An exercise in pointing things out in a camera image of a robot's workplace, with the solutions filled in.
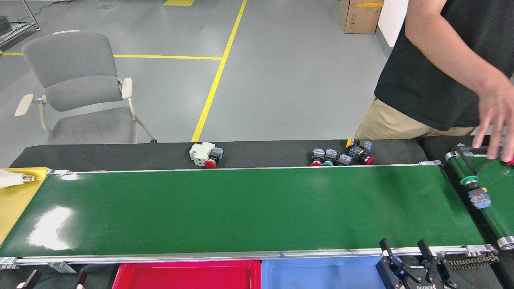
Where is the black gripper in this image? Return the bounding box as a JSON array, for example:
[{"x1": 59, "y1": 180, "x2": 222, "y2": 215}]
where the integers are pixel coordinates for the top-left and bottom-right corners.
[{"x1": 376, "y1": 238, "x2": 458, "y2": 289}]

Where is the yellow push button switch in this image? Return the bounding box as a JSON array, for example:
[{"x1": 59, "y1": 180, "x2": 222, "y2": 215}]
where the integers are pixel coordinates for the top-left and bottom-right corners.
[{"x1": 346, "y1": 138, "x2": 363, "y2": 158}]

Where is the plain white circuit breaker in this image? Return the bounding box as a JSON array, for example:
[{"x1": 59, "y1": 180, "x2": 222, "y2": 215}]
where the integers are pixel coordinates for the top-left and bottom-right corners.
[{"x1": 189, "y1": 142, "x2": 214, "y2": 167}]

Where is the yellow plastic tray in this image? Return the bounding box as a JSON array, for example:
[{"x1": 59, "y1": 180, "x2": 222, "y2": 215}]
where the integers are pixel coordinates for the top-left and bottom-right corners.
[{"x1": 0, "y1": 167, "x2": 49, "y2": 244}]

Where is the short green conveyor belt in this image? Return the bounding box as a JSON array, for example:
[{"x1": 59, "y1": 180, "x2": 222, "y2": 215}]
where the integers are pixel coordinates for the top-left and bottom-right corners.
[{"x1": 445, "y1": 145, "x2": 514, "y2": 250}]

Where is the long green conveyor belt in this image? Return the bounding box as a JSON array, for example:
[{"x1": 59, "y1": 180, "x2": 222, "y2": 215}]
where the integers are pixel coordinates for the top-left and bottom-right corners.
[{"x1": 0, "y1": 161, "x2": 500, "y2": 270}]

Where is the person's right hand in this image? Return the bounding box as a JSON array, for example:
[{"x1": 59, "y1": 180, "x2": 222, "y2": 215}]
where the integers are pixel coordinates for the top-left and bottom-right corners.
[{"x1": 472, "y1": 76, "x2": 514, "y2": 162}]

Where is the blue plastic bin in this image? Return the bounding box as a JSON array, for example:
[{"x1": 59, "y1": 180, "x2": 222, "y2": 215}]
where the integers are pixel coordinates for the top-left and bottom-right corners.
[{"x1": 261, "y1": 257, "x2": 386, "y2": 289}]

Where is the white light bulb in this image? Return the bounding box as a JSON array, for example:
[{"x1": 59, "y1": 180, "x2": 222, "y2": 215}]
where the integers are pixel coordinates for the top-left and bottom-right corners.
[{"x1": 0, "y1": 169, "x2": 36, "y2": 190}]

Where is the red plastic bin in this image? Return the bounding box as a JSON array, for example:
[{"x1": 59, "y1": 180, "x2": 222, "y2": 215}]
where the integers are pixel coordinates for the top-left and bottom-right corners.
[{"x1": 112, "y1": 260, "x2": 261, "y2": 289}]

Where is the person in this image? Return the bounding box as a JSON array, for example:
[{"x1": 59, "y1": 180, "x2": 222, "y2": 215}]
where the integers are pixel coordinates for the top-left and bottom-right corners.
[{"x1": 354, "y1": 0, "x2": 514, "y2": 163}]

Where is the grey office chair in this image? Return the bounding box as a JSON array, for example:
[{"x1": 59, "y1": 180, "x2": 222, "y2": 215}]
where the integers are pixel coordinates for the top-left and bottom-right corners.
[{"x1": 15, "y1": 29, "x2": 158, "y2": 145}]

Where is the metal wheeled cart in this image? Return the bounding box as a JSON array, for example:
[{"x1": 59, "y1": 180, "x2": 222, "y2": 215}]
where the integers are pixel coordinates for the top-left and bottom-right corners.
[{"x1": 0, "y1": 0, "x2": 41, "y2": 55}]

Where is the brown cardboard box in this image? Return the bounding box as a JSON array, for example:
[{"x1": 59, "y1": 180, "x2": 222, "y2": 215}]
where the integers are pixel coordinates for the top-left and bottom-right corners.
[{"x1": 339, "y1": 0, "x2": 384, "y2": 35}]

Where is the black drive chain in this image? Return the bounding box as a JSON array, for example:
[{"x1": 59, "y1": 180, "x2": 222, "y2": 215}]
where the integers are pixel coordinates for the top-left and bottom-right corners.
[{"x1": 449, "y1": 253, "x2": 500, "y2": 270}]

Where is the black guide frame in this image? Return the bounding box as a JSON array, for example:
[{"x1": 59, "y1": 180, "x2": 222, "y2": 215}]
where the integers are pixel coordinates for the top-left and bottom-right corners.
[{"x1": 455, "y1": 145, "x2": 502, "y2": 177}]

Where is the black curved cable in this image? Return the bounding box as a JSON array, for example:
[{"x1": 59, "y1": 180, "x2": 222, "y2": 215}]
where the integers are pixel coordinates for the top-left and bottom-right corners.
[{"x1": 477, "y1": 158, "x2": 502, "y2": 174}]

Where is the black floor cable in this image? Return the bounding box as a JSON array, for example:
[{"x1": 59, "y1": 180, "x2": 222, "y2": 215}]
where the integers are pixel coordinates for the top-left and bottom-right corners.
[{"x1": 16, "y1": 0, "x2": 77, "y2": 20}]

